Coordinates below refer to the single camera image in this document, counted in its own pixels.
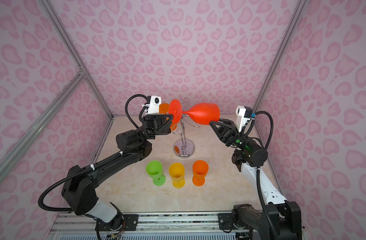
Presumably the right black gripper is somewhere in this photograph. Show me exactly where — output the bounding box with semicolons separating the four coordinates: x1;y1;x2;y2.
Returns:
208;123;259;153

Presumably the orange wine glass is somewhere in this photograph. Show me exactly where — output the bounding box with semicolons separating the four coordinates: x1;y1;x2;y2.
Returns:
192;160;209;187
159;103;177;131

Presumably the red wine glass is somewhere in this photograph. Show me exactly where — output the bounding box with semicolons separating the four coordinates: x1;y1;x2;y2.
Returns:
169;100;220;125

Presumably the green wine glass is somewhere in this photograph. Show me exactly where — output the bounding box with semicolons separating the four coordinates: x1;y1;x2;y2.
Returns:
146;161;166;186

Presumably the yellow wine glass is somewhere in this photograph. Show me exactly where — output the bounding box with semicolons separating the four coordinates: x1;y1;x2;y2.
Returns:
169;163;185;189

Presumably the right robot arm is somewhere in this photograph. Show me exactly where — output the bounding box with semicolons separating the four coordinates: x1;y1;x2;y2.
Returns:
210;119;302;240

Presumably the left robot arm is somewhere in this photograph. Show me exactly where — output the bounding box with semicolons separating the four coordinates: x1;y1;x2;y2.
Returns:
61;114;174;231

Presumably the chrome wine glass rack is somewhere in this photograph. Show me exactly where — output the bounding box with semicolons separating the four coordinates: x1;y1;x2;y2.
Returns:
169;98;201;159

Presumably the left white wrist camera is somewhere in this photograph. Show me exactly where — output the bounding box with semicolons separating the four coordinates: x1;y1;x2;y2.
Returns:
142;96;162;115

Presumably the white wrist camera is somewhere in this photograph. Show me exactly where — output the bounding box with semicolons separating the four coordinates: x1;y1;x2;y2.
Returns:
142;96;162;115
235;106;256;133

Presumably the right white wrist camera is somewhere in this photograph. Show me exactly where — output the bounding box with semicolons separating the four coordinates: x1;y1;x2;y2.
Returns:
235;106;256;133

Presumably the left black corrugated cable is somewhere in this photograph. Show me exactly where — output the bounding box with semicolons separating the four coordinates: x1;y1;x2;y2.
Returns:
124;93;148;130

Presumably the black corrugated cable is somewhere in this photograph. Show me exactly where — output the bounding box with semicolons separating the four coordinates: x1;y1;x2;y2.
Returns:
124;93;148;130
245;110;275;151

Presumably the right black corrugated cable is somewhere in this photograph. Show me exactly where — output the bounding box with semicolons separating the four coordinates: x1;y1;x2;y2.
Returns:
245;110;275;151

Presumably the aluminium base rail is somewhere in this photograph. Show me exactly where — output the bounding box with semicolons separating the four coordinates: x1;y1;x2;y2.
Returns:
47;211;260;240

